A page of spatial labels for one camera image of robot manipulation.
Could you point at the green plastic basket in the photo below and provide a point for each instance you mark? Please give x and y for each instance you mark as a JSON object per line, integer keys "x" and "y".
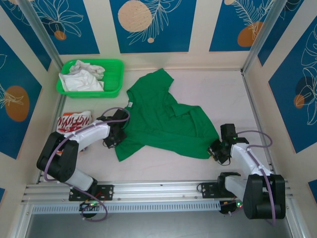
{"x": 114, "y": 74}

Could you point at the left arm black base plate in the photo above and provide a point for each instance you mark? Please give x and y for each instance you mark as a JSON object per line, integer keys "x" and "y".
{"x": 105, "y": 192}

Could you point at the aluminium table side rail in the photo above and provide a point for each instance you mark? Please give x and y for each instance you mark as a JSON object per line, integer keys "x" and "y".
{"x": 252, "y": 104}

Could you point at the grooved aluminium mounting rail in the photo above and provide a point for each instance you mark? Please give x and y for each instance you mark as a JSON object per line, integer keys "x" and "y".
{"x": 153, "y": 189}

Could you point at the aluminium frame post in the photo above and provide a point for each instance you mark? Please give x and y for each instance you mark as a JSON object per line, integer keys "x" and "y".
{"x": 265, "y": 34}
{"x": 42, "y": 34}

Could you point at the crumpled white t-shirt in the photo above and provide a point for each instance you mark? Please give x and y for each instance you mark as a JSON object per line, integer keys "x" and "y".
{"x": 86, "y": 67}

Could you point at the large white t-shirt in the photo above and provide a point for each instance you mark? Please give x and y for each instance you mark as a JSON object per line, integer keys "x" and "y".
{"x": 79, "y": 83}

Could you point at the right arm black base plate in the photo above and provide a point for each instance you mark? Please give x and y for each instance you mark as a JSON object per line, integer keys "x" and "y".
{"x": 209, "y": 189}

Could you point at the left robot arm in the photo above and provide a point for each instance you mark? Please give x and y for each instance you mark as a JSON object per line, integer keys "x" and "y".
{"x": 62, "y": 161}

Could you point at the red and white printed t-shirt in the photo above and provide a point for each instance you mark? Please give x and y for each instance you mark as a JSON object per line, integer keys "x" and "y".
{"x": 71, "y": 124}

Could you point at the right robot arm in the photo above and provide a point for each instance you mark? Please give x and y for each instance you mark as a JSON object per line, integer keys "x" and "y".
{"x": 260, "y": 198}

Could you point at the green t-shirt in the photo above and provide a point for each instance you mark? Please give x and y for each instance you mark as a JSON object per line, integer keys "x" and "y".
{"x": 158, "y": 124}

